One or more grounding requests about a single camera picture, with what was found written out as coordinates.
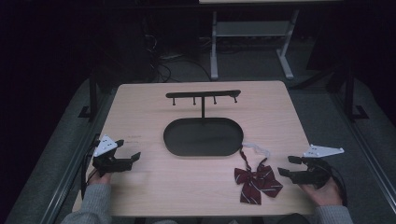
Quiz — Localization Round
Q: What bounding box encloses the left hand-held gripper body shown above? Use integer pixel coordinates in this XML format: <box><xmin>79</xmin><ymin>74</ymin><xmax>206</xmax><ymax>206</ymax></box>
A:
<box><xmin>92</xmin><ymin>133</ymin><xmax>134</xmax><ymax>177</ymax></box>

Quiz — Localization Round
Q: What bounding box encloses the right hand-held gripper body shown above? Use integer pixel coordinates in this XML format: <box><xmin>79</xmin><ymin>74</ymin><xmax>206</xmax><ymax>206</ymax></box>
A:
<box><xmin>295</xmin><ymin>144</ymin><xmax>346</xmax><ymax>189</ymax></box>

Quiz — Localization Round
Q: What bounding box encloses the dark red striped bow tie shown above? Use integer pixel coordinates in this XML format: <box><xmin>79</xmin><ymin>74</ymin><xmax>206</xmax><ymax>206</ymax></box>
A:
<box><xmin>233</xmin><ymin>143</ymin><xmax>284</xmax><ymax>206</ymax></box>

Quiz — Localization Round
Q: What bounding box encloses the black hook stand with tray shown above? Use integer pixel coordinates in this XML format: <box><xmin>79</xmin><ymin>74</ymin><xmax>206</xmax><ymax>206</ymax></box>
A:
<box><xmin>163</xmin><ymin>90</ymin><xmax>245</xmax><ymax>158</ymax></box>

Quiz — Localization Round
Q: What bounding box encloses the person's left hand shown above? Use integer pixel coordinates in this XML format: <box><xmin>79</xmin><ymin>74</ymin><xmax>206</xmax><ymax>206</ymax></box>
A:
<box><xmin>89</xmin><ymin>171</ymin><xmax>113</xmax><ymax>187</ymax></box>

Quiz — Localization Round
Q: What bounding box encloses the person's right hand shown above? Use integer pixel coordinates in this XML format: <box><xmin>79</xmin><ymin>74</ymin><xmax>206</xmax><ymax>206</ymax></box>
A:
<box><xmin>299</xmin><ymin>176</ymin><xmax>344</xmax><ymax>207</ymax></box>

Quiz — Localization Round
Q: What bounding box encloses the black metal stand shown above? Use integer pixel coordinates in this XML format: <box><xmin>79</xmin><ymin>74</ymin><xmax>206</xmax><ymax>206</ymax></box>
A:
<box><xmin>78</xmin><ymin>74</ymin><xmax>106</xmax><ymax>123</ymax></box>
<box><xmin>339</xmin><ymin>62</ymin><xmax>370</xmax><ymax>122</ymax></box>

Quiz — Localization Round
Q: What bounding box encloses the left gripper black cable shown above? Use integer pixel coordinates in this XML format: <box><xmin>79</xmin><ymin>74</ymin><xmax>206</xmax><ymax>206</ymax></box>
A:
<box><xmin>79</xmin><ymin>133</ymin><xmax>101</xmax><ymax>200</ymax></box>

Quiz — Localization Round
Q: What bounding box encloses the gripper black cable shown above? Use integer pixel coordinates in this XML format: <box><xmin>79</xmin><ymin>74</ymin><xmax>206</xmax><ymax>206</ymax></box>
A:
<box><xmin>79</xmin><ymin>133</ymin><xmax>101</xmax><ymax>200</ymax></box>
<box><xmin>323</xmin><ymin>161</ymin><xmax>349</xmax><ymax>207</ymax></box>

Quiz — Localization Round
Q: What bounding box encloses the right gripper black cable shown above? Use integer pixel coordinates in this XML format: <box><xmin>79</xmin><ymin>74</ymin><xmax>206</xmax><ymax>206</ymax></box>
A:
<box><xmin>323</xmin><ymin>161</ymin><xmax>349</xmax><ymax>207</ymax></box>

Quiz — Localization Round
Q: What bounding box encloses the tangle of black floor cables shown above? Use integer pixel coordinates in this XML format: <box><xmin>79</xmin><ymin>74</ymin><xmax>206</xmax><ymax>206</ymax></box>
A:
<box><xmin>143</xmin><ymin>31</ymin><xmax>214</xmax><ymax>84</ymax></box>

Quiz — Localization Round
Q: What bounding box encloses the white metal table frame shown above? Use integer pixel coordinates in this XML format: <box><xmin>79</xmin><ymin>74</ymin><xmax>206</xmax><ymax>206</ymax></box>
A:
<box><xmin>209</xmin><ymin>8</ymin><xmax>301</xmax><ymax>81</ymax></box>

